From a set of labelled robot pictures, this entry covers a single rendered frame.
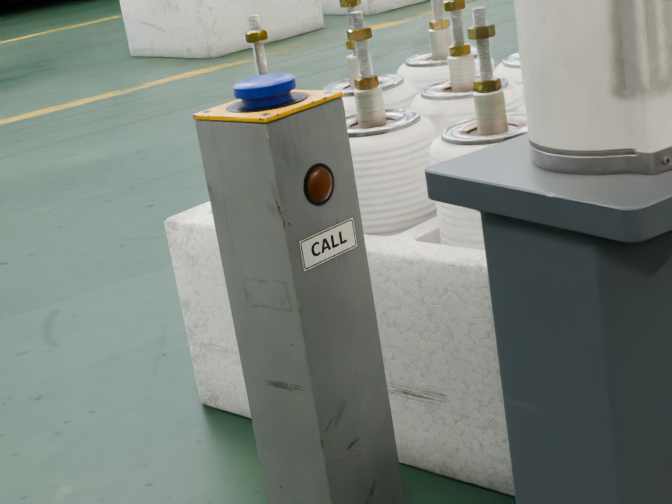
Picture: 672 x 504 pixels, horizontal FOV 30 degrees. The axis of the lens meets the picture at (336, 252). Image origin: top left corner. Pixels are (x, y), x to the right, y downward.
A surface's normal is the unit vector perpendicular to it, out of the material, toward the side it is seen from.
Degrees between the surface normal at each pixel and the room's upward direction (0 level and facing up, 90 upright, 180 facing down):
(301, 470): 90
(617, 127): 90
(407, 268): 90
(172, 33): 90
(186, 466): 0
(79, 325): 0
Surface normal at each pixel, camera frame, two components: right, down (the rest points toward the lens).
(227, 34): 0.66, 0.14
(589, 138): -0.46, 0.35
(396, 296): -0.68, 0.33
